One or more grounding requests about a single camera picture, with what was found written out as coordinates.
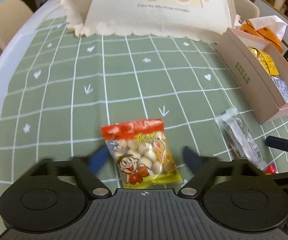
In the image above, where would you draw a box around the red yellow snack packet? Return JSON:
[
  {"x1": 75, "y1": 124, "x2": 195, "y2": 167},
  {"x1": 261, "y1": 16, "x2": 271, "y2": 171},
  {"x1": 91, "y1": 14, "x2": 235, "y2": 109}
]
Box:
[{"x1": 263, "y1": 163, "x2": 278, "y2": 174}]

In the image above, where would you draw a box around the clear long snack packet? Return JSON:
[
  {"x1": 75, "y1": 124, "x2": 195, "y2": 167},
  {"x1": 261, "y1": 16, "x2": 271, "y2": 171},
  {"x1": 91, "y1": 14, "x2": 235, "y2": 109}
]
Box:
[{"x1": 215, "y1": 106, "x2": 267, "y2": 171}]

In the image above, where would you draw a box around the red cartoon puff packet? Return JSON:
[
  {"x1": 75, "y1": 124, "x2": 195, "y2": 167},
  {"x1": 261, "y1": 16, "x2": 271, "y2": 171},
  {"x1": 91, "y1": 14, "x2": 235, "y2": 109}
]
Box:
[{"x1": 101, "y1": 119, "x2": 182, "y2": 189}]

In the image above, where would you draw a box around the pink cardboard box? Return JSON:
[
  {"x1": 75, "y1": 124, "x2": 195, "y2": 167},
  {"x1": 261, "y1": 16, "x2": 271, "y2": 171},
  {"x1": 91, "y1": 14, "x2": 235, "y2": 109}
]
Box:
[{"x1": 216, "y1": 28, "x2": 288, "y2": 124}]

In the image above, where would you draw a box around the green grid tablecloth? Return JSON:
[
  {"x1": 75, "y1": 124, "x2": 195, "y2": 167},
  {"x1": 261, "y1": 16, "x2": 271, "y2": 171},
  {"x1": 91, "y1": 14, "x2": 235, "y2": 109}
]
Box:
[{"x1": 0, "y1": 16, "x2": 288, "y2": 233}]

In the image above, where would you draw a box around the orange white paper bag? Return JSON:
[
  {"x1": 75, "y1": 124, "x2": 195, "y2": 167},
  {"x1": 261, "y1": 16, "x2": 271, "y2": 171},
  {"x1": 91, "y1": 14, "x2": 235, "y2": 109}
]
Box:
[{"x1": 239, "y1": 15, "x2": 288, "y2": 53}]

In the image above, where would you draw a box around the beige chair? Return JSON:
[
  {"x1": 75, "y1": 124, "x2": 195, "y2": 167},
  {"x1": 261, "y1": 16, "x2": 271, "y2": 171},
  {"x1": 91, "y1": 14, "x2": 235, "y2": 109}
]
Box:
[
  {"x1": 233, "y1": 0, "x2": 260, "y2": 22},
  {"x1": 0, "y1": 0, "x2": 33, "y2": 52}
]

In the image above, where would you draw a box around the cream food cover tent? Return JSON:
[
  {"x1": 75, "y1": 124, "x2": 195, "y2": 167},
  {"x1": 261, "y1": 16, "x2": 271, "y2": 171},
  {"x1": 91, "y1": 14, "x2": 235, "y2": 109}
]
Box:
[{"x1": 61, "y1": 0, "x2": 237, "y2": 43}]

